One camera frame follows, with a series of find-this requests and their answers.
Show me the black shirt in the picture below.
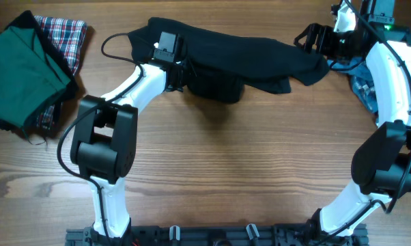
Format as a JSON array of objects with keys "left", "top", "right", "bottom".
[{"left": 128, "top": 17, "right": 329, "bottom": 103}]

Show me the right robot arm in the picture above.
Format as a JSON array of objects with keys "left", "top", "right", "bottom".
[{"left": 294, "top": 0, "right": 411, "bottom": 245}]

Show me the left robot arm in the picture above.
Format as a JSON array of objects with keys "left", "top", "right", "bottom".
[{"left": 70, "top": 31, "right": 184, "bottom": 245}]

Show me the blue denim cloth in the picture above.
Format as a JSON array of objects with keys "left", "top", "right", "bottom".
[{"left": 328, "top": 57, "right": 378, "bottom": 113}]

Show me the plaid red blue shirt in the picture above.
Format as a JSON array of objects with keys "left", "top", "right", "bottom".
[{"left": 35, "top": 16, "right": 87, "bottom": 131}]

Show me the black folded garment under green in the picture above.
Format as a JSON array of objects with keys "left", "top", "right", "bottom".
[{"left": 0, "top": 10, "right": 78, "bottom": 131}]

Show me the green folded cloth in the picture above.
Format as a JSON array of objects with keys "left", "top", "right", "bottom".
[{"left": 0, "top": 26, "right": 71, "bottom": 128}]

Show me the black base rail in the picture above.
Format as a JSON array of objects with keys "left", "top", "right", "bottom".
[{"left": 64, "top": 224, "right": 369, "bottom": 246}]

